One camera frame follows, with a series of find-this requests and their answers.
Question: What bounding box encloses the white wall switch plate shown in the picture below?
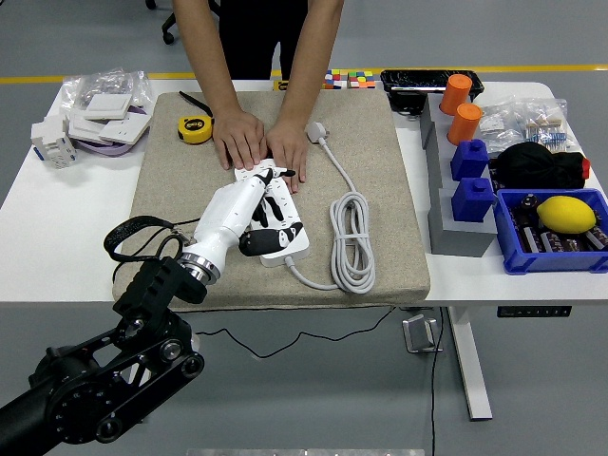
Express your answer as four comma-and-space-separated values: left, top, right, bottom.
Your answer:
84, 93, 134, 121

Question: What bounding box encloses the grey stepped block stand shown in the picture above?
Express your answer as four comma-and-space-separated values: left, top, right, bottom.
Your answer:
419, 93, 498, 258

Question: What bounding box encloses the white plastic plate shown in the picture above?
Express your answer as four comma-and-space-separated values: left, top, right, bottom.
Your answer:
67, 112, 108, 143

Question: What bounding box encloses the grey-brown fabric mat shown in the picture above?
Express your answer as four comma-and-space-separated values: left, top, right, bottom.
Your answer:
111, 89, 432, 313

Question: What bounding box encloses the yellow tape measure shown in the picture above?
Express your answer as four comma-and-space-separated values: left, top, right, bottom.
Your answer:
177, 113, 215, 145

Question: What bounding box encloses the black stand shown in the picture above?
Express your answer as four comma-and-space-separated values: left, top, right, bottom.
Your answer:
389, 92, 427, 117

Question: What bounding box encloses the white wall socket plate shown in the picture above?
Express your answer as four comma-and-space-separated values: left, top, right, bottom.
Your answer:
97, 115, 154, 145

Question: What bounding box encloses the black strap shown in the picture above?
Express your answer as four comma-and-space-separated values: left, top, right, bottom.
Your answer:
179, 90, 217, 117

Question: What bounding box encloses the yellow lemon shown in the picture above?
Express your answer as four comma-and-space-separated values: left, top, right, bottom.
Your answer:
536, 196, 598, 235

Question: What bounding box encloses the clear bag of small parts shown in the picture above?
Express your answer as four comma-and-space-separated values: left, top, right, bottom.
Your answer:
60, 68, 154, 115

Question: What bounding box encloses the thick black cable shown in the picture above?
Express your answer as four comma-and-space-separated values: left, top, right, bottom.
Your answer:
429, 307, 446, 456

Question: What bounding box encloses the white power strip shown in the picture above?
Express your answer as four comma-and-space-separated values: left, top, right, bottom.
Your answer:
234, 159, 311, 268

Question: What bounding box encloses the thin black plug cord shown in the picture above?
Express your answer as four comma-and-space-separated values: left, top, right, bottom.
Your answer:
197, 305, 433, 361

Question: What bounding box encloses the person's right hand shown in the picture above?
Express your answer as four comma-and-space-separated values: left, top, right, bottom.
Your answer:
212, 104, 266, 171

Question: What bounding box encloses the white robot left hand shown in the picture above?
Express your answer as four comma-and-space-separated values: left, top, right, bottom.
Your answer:
192, 167, 305, 273

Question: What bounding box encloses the black table control panel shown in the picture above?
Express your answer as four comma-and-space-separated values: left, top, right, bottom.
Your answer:
497, 306, 573, 318

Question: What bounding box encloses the orange plastic cup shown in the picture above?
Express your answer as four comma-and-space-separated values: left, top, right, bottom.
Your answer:
438, 73, 474, 116
446, 103, 484, 147

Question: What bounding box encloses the white table leg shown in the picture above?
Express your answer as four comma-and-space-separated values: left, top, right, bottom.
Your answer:
446, 306, 493, 422

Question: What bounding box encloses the white terminal block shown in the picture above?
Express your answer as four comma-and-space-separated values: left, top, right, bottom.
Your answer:
30, 114, 78, 171

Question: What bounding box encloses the black cloth bundle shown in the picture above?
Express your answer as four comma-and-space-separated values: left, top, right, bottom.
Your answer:
493, 142, 592, 190

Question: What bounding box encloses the clear bag of white parts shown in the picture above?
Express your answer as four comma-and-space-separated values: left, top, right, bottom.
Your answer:
478, 102, 526, 154

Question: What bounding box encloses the black glossy tray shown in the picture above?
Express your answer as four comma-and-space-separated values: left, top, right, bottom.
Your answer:
380, 68, 485, 96

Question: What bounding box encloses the blue plastic block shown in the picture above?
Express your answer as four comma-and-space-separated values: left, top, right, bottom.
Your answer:
450, 139, 490, 182
450, 177, 498, 223

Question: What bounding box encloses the silver metal hook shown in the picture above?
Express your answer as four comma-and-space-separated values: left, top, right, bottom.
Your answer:
402, 313, 445, 354

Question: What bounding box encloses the blue plastic bin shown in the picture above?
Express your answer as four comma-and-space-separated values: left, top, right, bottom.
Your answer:
492, 187, 608, 276

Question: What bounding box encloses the black office chair base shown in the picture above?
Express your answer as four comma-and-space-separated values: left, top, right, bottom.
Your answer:
144, 0, 181, 47

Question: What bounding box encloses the person's left hand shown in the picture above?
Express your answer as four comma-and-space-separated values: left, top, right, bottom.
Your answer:
263, 117, 310, 195

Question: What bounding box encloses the white power cord with plug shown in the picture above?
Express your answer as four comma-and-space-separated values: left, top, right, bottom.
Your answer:
284, 122, 377, 295

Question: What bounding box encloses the person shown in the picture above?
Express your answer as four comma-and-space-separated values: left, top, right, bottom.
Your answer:
173, 0, 346, 195

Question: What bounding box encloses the clear bag of resistors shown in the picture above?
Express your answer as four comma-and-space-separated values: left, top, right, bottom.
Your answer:
515, 97, 571, 153

